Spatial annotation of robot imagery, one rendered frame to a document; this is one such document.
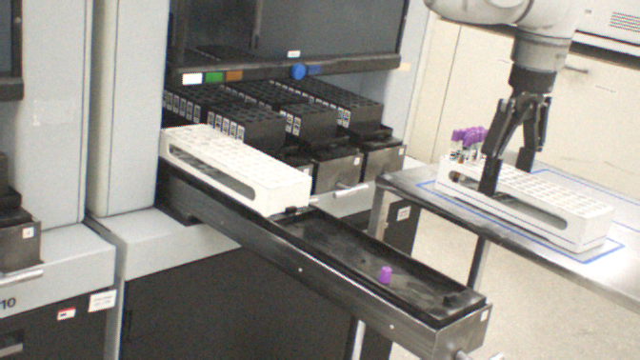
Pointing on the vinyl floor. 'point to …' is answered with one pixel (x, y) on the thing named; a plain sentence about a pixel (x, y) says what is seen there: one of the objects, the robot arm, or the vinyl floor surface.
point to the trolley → (625, 296)
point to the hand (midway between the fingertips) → (505, 177)
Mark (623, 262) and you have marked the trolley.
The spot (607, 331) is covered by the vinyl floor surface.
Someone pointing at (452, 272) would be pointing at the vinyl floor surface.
